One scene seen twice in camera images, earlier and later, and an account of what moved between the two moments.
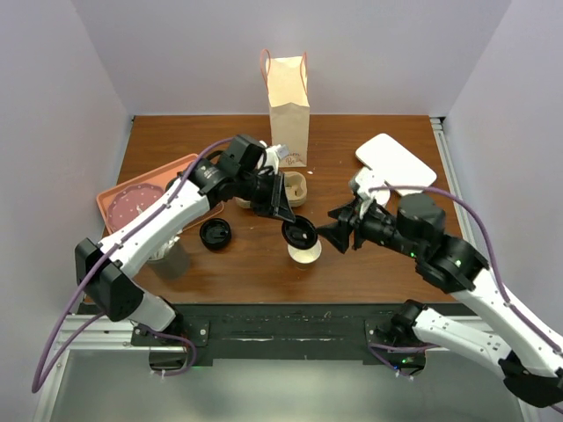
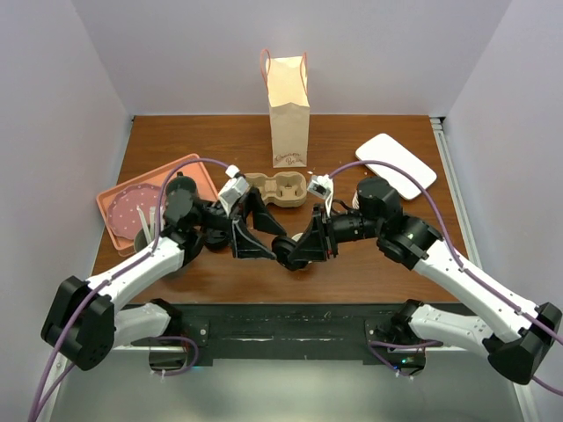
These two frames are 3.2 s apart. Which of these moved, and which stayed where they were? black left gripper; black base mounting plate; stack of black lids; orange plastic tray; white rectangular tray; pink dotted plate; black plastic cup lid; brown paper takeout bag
Moved: black plastic cup lid; black left gripper
Stayed: white rectangular tray; brown paper takeout bag; black base mounting plate; orange plastic tray; pink dotted plate; stack of black lids
